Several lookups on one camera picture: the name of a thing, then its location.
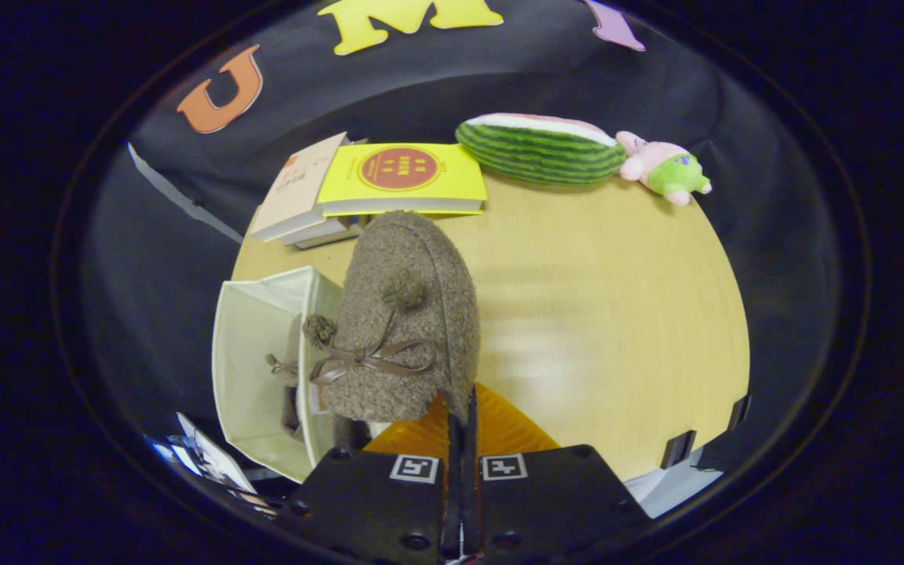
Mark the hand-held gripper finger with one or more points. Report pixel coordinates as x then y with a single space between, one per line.
456 502
471 502

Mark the brown fuzzy shoe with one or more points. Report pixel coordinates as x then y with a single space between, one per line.
421 251
293 412

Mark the white fabric storage box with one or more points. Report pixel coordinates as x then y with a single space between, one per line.
252 353

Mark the white paper sheet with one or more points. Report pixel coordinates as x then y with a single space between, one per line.
213 459

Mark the dark grey book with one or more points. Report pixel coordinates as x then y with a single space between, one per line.
326 235

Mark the yellow book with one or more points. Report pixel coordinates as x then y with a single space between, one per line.
460 184

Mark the beige book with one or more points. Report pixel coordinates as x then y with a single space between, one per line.
299 184

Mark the watermelon slice plush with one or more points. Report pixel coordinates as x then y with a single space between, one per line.
538 153

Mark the black backdrop cloth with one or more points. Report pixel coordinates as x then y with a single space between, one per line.
774 275

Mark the pink and green plush toy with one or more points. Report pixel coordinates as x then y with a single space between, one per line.
668 169

